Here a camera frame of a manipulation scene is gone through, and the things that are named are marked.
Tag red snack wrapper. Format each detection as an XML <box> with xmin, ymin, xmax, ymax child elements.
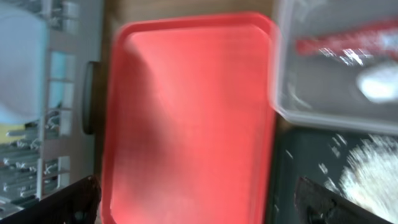
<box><xmin>295</xmin><ymin>17</ymin><xmax>397</xmax><ymax>57</ymax></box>

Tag black waste tray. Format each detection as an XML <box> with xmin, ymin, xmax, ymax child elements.
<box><xmin>264</xmin><ymin>126</ymin><xmax>398</xmax><ymax>224</ymax></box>

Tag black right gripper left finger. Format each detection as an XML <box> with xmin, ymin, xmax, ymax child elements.
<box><xmin>1</xmin><ymin>175</ymin><xmax>101</xmax><ymax>224</ymax></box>

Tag grey dishwasher rack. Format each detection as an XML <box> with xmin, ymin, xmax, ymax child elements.
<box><xmin>1</xmin><ymin>0</ymin><xmax>104</xmax><ymax>218</ymax></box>

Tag small light blue saucer bowl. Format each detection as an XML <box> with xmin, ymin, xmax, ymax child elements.
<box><xmin>1</xmin><ymin>2</ymin><xmax>49</xmax><ymax>125</ymax></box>

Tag red plastic tray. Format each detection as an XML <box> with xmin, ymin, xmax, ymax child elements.
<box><xmin>101</xmin><ymin>12</ymin><xmax>277</xmax><ymax>223</ymax></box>

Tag white paper napkin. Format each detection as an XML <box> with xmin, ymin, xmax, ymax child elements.
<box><xmin>356</xmin><ymin>61</ymin><xmax>397</xmax><ymax>104</ymax></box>

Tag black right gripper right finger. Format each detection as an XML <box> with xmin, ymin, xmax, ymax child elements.
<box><xmin>294</xmin><ymin>177</ymin><xmax>392</xmax><ymax>224</ymax></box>

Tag rice food waste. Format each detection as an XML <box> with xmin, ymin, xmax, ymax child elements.
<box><xmin>318</xmin><ymin>134</ymin><xmax>397</xmax><ymax>223</ymax></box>

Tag yellow cup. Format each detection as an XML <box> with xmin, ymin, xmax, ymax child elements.
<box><xmin>0</xmin><ymin>124</ymin><xmax>27</xmax><ymax>144</ymax></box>

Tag clear plastic waste bin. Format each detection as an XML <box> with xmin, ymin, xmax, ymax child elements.
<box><xmin>272</xmin><ymin>0</ymin><xmax>397</xmax><ymax>134</ymax></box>

